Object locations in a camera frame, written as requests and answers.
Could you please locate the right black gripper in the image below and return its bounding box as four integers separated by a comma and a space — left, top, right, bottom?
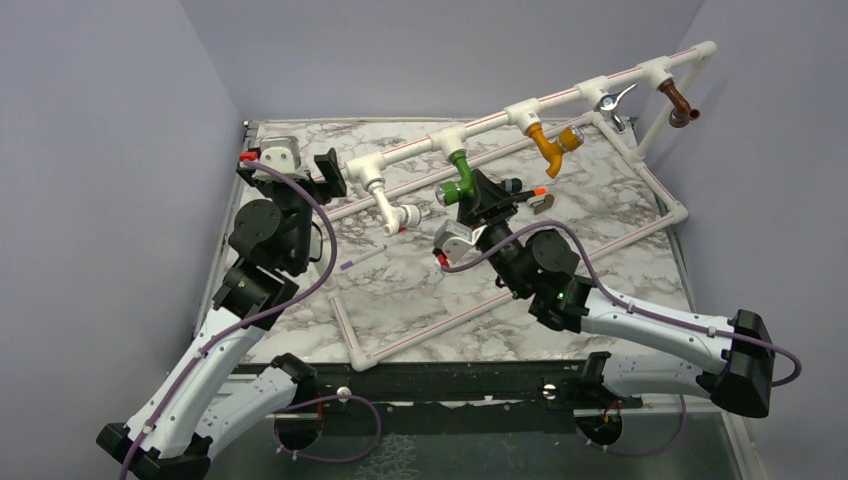
454, 169, 531, 299

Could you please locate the green faucet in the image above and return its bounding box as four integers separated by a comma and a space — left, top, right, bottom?
435, 149, 474, 206

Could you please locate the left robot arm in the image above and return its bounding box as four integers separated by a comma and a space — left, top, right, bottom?
96, 144, 348, 479

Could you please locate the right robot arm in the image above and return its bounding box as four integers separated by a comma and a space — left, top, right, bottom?
457, 169, 775, 418

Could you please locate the black grey small fitting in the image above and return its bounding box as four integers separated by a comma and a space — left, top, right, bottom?
499, 178, 523, 195

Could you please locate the black orange marker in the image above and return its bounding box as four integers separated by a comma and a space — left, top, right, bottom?
513, 187, 548, 203

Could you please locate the white plastic faucet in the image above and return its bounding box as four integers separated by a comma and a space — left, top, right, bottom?
367, 181, 422, 237

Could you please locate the purple white pen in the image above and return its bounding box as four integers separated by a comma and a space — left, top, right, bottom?
340, 244, 387, 271

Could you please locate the orange yellow faucet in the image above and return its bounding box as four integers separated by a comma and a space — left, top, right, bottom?
525, 123, 585, 178

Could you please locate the chrome lever faucet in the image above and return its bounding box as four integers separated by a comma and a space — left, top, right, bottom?
594, 83, 637, 134

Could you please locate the brown faucet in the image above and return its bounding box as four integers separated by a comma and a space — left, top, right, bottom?
657, 78, 701, 129

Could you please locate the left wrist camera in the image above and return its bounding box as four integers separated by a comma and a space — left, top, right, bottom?
259, 136, 303, 175

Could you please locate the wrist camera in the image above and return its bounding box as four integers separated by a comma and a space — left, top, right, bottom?
259, 136, 303, 175
433, 220, 487, 267

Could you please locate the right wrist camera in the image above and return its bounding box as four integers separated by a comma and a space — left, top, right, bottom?
433, 220, 487, 267

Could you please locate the black table front rail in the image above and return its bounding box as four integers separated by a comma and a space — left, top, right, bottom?
268, 352, 643, 445

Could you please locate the white PVC pipe frame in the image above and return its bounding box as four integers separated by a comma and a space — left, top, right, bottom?
311, 39, 719, 372

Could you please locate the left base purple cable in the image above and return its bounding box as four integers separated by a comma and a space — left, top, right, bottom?
272, 394, 384, 466

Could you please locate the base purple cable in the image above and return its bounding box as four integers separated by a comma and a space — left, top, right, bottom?
272, 394, 384, 466
574, 404, 688, 460

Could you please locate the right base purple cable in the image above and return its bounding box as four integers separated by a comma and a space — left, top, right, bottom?
574, 404, 688, 460

